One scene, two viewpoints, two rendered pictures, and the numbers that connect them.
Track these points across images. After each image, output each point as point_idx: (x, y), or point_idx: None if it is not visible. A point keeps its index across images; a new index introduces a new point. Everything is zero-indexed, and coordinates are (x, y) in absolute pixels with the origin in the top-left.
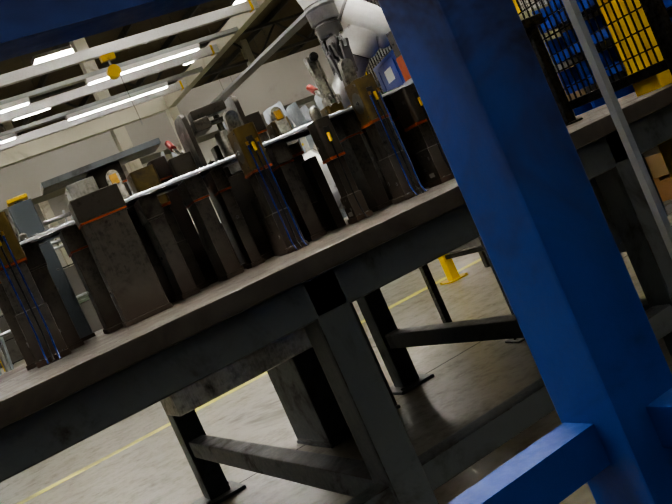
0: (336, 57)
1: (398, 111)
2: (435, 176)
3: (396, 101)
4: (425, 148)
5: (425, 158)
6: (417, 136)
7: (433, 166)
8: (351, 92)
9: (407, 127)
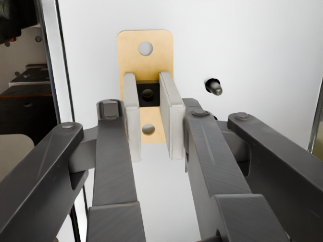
0: (212, 217)
1: (28, 112)
2: (41, 68)
3: (3, 124)
4: (22, 85)
5: (38, 77)
6: (23, 93)
7: (27, 73)
8: None
9: (32, 96)
